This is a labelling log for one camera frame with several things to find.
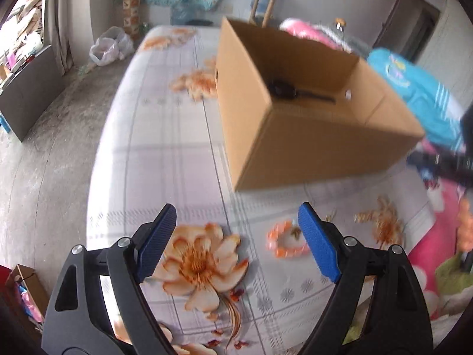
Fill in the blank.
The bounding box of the dark grey board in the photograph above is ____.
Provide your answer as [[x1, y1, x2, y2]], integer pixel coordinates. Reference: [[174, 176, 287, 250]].
[[0, 44, 67, 142]]

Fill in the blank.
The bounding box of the white plastic bag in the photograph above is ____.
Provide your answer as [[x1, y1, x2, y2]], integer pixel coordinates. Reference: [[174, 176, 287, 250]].
[[90, 27, 134, 66]]

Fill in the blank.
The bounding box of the pink floral quilt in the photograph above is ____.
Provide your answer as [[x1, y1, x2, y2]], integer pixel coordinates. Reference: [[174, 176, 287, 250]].
[[342, 177, 473, 344]]

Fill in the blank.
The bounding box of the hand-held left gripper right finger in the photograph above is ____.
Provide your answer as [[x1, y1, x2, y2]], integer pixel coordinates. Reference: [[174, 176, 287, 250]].
[[298, 202, 434, 355]]

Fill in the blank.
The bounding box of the white wardrobe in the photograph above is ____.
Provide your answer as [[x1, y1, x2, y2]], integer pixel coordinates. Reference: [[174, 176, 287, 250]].
[[417, 0, 473, 104]]

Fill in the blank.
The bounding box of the brown cardboard box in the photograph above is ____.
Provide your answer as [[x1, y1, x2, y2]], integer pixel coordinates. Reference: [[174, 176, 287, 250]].
[[215, 17, 425, 193]]

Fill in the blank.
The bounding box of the cluttered shelf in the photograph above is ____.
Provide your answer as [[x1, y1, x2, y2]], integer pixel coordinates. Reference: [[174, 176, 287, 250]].
[[0, 0, 45, 82]]

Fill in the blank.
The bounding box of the gold hair clip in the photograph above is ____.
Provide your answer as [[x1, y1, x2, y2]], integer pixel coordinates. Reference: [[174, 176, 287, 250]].
[[354, 209, 385, 224]]

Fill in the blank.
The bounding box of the small open cardboard box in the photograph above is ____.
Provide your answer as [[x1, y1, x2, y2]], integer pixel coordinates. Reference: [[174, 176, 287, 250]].
[[5, 264, 50, 322]]

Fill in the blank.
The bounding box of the light blue striped bag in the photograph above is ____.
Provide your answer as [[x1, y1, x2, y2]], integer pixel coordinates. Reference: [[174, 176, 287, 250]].
[[367, 47, 467, 152]]

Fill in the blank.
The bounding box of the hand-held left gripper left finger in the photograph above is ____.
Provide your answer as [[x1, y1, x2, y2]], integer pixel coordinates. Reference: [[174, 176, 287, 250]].
[[41, 203, 177, 355]]

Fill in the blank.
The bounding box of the wooden crutch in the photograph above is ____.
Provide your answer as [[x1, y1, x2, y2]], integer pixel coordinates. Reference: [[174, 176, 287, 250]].
[[249, 0, 288, 28]]

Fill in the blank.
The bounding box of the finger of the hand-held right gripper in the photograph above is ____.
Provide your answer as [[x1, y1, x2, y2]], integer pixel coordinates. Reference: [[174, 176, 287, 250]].
[[406, 149, 462, 183]]

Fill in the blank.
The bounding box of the black wrist watch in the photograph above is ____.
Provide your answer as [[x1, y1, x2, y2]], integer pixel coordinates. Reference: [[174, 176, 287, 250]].
[[268, 76, 337, 104]]

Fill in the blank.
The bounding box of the orange patterned tall roll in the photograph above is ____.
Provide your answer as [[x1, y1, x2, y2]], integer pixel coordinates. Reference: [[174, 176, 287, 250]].
[[122, 0, 143, 39]]

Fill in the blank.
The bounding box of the folded pink blanket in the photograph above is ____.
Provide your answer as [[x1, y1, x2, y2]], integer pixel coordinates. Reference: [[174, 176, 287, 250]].
[[280, 18, 370, 58]]

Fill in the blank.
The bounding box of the orange bead bracelet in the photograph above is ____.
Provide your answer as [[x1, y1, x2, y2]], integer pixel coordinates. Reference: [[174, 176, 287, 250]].
[[266, 220, 311, 259]]

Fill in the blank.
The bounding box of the grey curtain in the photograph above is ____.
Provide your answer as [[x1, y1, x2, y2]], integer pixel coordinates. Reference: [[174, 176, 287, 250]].
[[42, 0, 76, 75]]

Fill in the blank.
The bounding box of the dark wooden door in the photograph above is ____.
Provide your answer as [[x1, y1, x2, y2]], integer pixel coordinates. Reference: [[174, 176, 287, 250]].
[[373, 0, 442, 63]]

